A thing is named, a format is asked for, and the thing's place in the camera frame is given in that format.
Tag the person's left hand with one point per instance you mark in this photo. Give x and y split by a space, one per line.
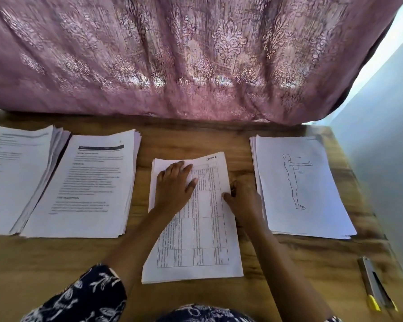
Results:
173 187

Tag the person's right hand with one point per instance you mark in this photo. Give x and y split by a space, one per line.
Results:
245 203

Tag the stack of table-printed sheets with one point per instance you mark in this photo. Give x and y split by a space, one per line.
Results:
201 244

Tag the stack with dark header bar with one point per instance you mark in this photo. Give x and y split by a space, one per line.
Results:
84 191

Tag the stack of printed papers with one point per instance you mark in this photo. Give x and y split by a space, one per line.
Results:
17 177

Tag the person's left forearm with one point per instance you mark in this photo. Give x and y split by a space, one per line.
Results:
138 248

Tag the person's right forearm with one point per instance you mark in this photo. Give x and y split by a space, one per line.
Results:
292 275

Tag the pink patterned curtain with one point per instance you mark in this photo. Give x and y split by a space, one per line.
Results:
188 57

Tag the silver yellow black stapler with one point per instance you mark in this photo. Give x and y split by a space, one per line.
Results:
375 281

